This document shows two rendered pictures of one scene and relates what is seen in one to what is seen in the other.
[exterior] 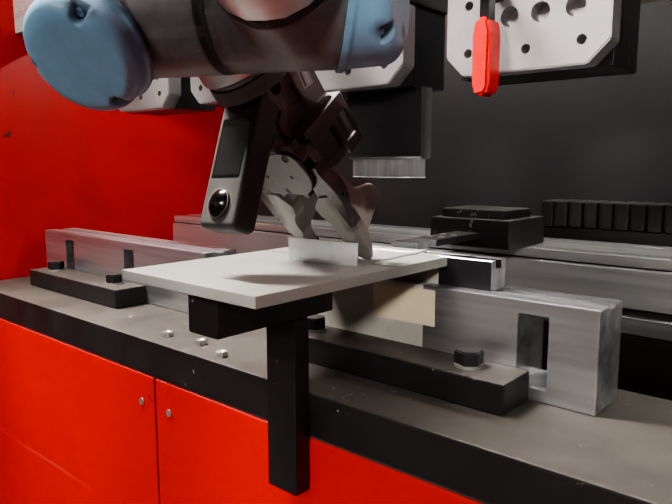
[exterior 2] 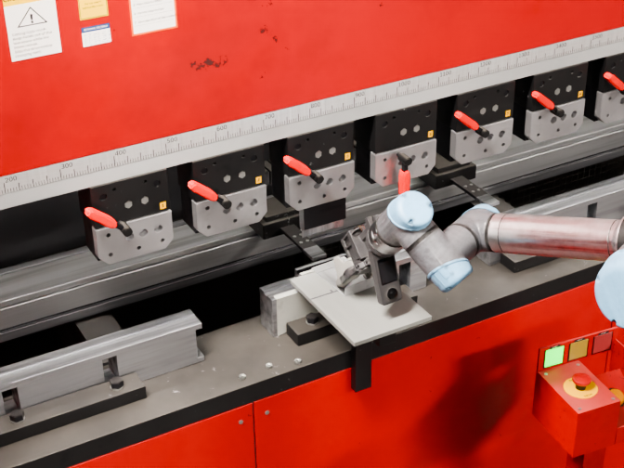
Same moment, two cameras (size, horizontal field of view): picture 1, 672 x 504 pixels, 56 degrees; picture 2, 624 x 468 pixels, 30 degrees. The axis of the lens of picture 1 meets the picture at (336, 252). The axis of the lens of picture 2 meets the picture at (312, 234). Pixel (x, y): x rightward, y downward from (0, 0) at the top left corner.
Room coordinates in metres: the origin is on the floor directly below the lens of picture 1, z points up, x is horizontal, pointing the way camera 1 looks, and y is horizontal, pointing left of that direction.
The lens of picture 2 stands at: (0.00, 1.93, 2.32)
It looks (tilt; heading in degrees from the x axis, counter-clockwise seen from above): 31 degrees down; 290
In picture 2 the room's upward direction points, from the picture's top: 1 degrees counter-clockwise
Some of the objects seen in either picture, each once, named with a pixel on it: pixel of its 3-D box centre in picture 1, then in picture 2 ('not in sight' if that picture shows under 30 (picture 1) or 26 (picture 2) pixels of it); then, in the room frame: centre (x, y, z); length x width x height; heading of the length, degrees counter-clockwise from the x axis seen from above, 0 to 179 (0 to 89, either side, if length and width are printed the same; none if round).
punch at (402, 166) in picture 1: (388, 134); (322, 212); (0.72, -0.06, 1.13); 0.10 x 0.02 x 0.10; 49
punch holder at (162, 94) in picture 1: (162, 56); (125, 208); (0.99, 0.26, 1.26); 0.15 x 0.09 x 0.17; 49
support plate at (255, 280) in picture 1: (295, 267); (358, 299); (0.60, 0.04, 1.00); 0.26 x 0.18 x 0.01; 139
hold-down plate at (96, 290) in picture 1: (83, 285); (69, 409); (1.07, 0.43, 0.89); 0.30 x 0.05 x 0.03; 49
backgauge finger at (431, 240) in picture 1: (460, 229); (291, 227); (0.83, -0.16, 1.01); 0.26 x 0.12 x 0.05; 139
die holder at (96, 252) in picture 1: (129, 265); (82, 371); (1.08, 0.36, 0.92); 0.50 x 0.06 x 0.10; 49
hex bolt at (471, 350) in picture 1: (468, 357); not in sight; (0.58, -0.13, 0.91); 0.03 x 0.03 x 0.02
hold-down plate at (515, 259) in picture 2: not in sight; (558, 245); (0.27, -0.48, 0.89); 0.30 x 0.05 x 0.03; 49
